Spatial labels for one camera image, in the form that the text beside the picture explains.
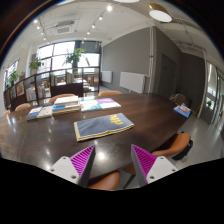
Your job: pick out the white wall radiator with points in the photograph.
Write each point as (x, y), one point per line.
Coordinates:
(132, 81)

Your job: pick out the dark wooden bookshelf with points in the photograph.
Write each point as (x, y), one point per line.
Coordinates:
(39, 88)

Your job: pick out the stack of books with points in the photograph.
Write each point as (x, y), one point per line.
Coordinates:
(65, 104)

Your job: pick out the orange chair far centre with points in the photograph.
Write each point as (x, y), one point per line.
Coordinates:
(111, 92)

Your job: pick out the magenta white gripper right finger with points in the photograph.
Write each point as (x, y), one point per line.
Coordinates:
(148, 167)

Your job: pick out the blue white book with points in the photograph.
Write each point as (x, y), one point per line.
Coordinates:
(33, 113)

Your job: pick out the round ceiling lamp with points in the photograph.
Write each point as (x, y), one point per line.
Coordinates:
(159, 13)

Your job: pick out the potted plant far left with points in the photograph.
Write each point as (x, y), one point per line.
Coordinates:
(13, 78)

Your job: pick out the orange chair right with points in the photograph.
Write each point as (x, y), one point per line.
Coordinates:
(179, 144)

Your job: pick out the purple white magazine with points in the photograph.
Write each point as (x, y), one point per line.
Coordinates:
(108, 103)

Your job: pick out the orange chair near bottom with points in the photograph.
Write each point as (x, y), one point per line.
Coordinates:
(108, 182)

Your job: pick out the folded grey yellow towel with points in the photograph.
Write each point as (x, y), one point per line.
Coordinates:
(101, 126)

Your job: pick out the blue red booklet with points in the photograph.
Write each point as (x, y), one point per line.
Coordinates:
(183, 110)

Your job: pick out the orange chair far left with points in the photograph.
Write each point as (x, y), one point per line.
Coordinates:
(22, 106)

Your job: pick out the potted plant centre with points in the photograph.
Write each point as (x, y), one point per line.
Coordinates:
(73, 58)

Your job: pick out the teal white magazine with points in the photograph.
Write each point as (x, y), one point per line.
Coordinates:
(89, 105)

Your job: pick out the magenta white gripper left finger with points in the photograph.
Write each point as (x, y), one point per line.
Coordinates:
(76, 168)

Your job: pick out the potted plant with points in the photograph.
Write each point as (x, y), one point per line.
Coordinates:
(73, 58)
(13, 78)
(35, 65)

